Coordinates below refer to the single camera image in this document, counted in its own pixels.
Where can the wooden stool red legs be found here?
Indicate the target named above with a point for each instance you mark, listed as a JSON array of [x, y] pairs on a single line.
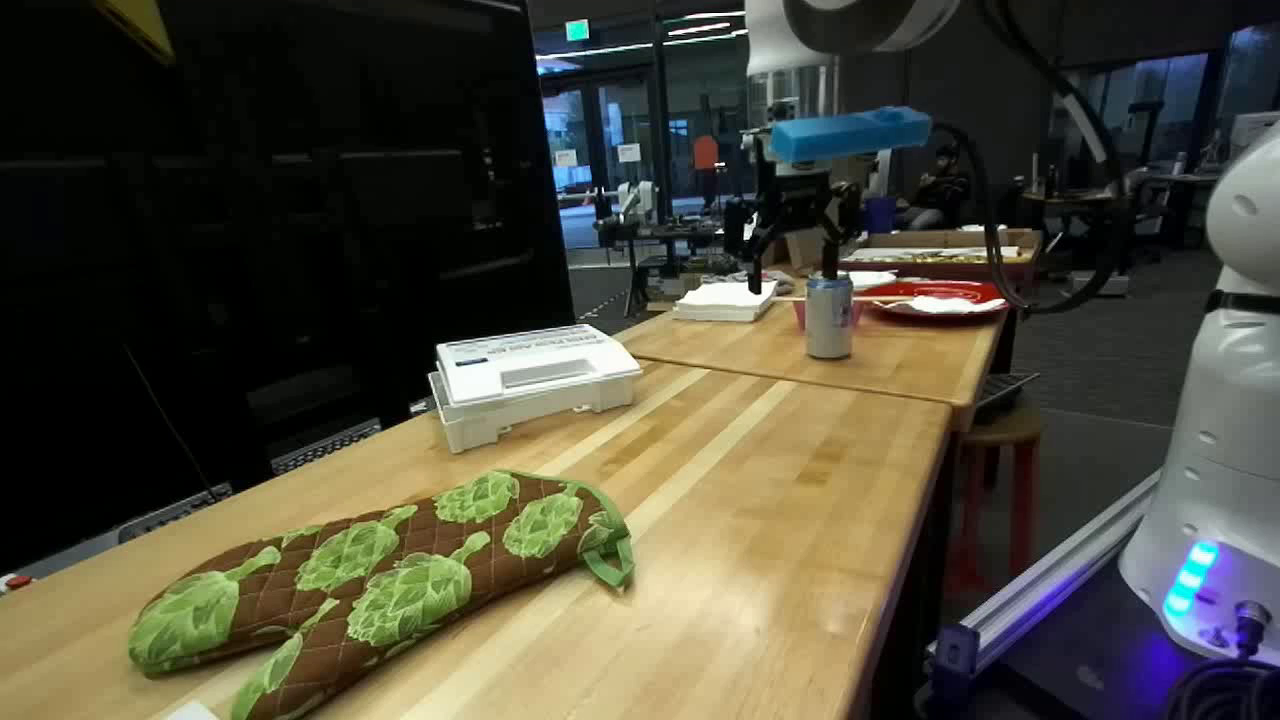
[[999, 451]]

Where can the black monitor panel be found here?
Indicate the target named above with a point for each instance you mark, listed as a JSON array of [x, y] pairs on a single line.
[[251, 228]]

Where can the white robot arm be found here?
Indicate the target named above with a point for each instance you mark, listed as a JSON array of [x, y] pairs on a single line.
[[805, 35]]

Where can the white napkin stack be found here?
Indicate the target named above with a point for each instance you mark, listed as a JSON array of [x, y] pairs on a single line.
[[724, 306]]

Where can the silver soda can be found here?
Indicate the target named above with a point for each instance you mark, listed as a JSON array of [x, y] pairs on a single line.
[[829, 317]]

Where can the cardboard pizza box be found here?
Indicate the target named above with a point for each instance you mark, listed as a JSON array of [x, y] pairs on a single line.
[[948, 254]]

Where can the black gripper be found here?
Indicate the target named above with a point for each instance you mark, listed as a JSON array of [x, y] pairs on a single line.
[[788, 201]]

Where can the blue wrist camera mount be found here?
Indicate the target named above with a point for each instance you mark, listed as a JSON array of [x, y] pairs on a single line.
[[852, 135]]

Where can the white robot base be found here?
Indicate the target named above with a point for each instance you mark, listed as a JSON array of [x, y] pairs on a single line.
[[1206, 558]]

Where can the white electronic scale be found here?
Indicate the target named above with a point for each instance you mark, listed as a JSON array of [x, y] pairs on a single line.
[[489, 385]]

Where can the white paper napkin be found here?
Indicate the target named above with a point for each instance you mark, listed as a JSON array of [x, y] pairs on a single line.
[[948, 306]]

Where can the green brown oven mitt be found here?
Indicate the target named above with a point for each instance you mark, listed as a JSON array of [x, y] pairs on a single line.
[[340, 596]]

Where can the red plate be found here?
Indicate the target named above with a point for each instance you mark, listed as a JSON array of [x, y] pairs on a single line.
[[890, 296]]

